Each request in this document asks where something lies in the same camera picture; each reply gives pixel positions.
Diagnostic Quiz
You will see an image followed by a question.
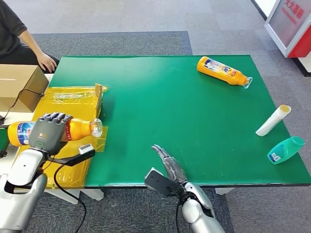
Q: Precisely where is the white tube bottle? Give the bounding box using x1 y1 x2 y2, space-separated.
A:
255 104 292 137

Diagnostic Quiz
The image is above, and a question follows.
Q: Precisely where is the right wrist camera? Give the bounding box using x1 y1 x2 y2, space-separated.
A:
144 167 182 198

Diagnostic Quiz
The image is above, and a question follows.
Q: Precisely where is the white table leg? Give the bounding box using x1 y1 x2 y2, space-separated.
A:
45 188 104 205
214 187 235 196

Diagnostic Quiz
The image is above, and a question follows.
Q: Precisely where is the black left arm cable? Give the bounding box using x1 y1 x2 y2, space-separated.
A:
53 162 88 233

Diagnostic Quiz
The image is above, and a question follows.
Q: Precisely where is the teal plastic bottle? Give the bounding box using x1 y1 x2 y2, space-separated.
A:
267 136 306 166

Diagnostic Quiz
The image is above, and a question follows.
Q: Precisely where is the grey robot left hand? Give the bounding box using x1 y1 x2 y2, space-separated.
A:
28 112 73 156

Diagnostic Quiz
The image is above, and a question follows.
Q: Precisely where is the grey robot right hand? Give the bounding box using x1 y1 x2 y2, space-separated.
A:
151 144 188 185

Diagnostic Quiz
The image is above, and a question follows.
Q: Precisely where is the plain brown cardboard box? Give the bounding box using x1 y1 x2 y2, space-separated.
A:
0 64 50 113

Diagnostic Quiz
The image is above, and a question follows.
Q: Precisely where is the person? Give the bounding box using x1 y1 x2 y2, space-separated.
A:
0 0 60 74

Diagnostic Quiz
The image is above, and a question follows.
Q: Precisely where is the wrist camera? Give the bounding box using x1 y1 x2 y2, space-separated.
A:
144 167 182 198
49 144 96 167

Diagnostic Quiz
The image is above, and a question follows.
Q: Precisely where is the yellow taped cardboard box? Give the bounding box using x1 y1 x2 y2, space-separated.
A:
14 83 109 189

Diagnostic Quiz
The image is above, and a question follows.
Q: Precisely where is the red and white display case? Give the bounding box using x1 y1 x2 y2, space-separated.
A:
263 0 311 59

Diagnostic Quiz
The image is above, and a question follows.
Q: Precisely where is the person's hand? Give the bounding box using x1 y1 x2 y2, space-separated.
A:
36 52 58 74

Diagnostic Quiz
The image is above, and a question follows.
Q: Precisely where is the orange bottle with clear cap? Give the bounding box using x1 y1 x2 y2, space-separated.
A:
196 56 253 90
8 118 103 148

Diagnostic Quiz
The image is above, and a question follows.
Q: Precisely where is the green table mat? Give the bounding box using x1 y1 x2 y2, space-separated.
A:
48 55 311 188

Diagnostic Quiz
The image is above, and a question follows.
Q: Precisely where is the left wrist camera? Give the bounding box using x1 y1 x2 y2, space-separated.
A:
49 144 96 167

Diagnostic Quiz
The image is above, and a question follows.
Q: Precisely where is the thin black cable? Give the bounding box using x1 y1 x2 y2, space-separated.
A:
0 88 45 127

